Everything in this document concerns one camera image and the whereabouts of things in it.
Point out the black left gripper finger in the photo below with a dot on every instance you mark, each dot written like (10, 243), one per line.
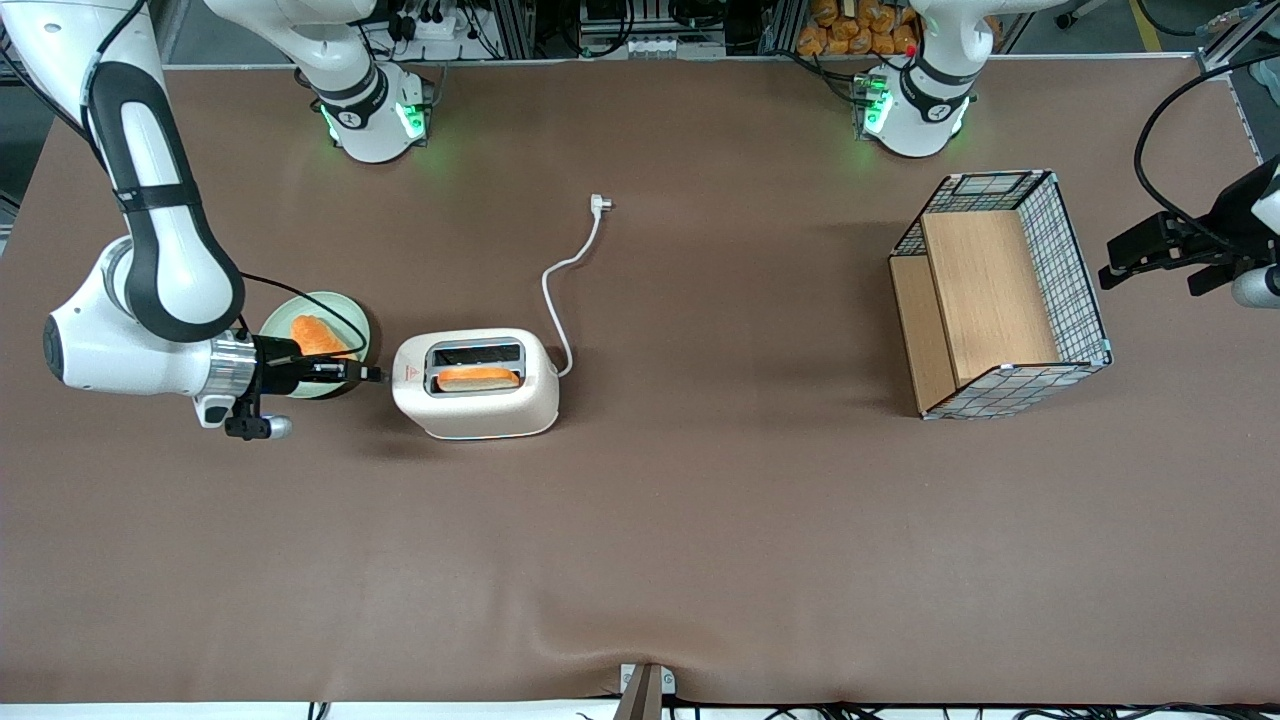
(1195, 242)
(1135, 255)

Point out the white two-slot toaster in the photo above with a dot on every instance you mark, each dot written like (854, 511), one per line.
(480, 415)

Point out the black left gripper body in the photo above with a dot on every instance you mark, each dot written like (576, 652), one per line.
(1222, 214)

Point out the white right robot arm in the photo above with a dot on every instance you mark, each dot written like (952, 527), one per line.
(100, 350)

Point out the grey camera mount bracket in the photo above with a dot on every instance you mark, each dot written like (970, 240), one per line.
(645, 695)

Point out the pale green round plate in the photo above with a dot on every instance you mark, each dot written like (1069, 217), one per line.
(275, 325)

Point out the white slotted connector block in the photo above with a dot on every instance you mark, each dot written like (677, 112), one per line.
(650, 46)

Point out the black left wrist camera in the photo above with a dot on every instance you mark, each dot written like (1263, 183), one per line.
(1255, 288)

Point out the aluminium frame profile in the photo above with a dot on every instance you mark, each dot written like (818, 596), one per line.
(1225, 45)

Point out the triangular orange bread piece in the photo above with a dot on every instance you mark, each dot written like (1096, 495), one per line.
(315, 335)

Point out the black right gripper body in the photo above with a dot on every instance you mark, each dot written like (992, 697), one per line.
(274, 365)

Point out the white power strip with plugs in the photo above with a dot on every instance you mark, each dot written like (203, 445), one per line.
(440, 28)

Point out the orange toast slice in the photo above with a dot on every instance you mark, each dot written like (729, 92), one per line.
(478, 379)

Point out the bag of orange bread rolls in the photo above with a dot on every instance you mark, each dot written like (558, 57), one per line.
(850, 30)

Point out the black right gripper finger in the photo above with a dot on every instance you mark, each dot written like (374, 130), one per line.
(335, 374)

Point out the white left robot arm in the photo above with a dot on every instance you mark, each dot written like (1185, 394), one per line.
(920, 125)

